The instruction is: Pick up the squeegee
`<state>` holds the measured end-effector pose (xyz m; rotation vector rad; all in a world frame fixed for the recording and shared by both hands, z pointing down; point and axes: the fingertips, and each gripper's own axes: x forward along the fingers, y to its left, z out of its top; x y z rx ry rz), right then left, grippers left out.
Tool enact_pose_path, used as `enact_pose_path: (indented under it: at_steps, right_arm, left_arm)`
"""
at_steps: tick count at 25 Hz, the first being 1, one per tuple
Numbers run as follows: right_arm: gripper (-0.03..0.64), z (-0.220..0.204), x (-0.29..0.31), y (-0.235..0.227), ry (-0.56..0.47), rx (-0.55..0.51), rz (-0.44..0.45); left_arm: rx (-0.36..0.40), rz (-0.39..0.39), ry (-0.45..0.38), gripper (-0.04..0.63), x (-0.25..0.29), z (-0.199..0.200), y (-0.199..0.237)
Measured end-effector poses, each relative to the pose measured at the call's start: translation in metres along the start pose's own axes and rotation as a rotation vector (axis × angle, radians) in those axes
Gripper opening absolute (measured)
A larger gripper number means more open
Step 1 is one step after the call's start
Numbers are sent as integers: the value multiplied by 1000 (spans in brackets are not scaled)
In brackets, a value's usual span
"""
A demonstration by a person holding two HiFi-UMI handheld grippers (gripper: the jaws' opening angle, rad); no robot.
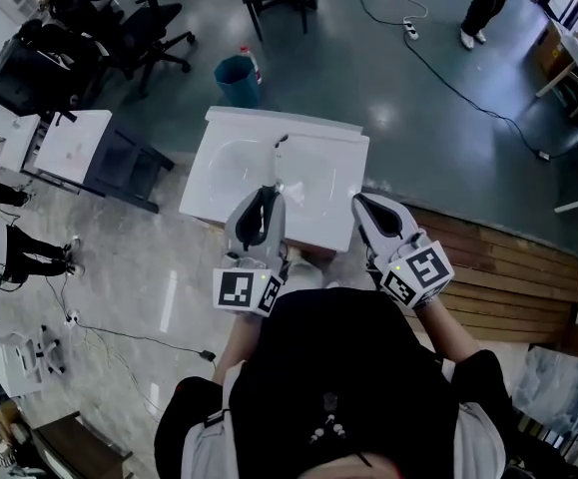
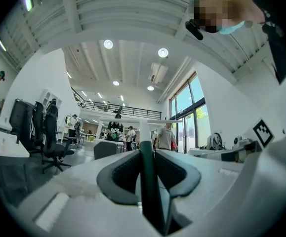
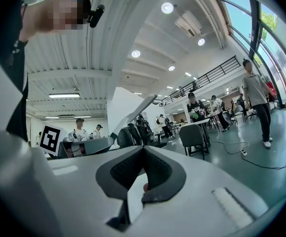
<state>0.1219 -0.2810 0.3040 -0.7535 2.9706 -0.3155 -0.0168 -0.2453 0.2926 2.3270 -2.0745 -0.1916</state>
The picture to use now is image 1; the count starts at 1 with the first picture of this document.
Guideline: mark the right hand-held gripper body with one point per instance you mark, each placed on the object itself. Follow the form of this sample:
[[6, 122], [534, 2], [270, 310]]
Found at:
[[420, 270]]

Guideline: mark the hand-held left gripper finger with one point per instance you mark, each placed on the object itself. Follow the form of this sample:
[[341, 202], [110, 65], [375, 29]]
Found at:
[[277, 217], [233, 220]]

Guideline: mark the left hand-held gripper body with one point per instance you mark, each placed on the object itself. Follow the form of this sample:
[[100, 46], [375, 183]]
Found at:
[[242, 290]]

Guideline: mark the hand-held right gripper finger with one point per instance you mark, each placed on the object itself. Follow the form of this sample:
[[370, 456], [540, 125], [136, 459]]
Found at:
[[404, 217], [361, 217]]

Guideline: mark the person's right forearm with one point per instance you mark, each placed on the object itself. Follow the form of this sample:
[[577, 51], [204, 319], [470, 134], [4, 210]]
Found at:
[[448, 330]]

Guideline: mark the person's left forearm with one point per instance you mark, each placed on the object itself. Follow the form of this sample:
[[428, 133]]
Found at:
[[228, 349]]

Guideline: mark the person's white shoe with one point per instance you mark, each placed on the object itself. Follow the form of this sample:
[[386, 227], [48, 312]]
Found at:
[[306, 266]]

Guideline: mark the white sink basin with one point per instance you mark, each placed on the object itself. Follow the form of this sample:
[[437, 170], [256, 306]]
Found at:
[[318, 177]]

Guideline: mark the wooden slat panel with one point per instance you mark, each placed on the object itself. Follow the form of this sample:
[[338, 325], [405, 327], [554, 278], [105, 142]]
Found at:
[[508, 277]]

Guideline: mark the person's black and white top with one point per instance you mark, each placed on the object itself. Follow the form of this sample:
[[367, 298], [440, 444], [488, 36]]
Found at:
[[338, 367]]

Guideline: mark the teal waste bin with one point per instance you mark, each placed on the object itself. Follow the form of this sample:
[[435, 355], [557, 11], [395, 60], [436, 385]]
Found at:
[[236, 80]]

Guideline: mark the small white power strip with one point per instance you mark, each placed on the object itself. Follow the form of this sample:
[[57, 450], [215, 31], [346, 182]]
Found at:
[[72, 316]]

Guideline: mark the white sink on black cabinet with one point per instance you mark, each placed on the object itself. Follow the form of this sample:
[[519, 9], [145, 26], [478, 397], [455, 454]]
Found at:
[[76, 143]]

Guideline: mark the grey marble slab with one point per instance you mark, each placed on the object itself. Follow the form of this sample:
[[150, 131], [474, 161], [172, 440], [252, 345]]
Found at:
[[563, 392]]

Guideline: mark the black faucet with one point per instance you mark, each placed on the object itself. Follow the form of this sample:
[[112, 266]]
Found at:
[[65, 117]]

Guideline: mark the black office chair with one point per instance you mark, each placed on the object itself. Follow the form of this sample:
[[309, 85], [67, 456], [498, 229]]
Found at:
[[149, 33]]

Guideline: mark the white office chair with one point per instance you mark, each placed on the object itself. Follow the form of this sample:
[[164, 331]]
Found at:
[[39, 354]]

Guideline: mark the cardboard box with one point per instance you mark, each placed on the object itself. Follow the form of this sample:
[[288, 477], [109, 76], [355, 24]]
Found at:
[[553, 48]]

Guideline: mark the pile of black bags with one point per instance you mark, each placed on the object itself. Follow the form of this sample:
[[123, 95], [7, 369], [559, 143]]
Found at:
[[39, 68]]

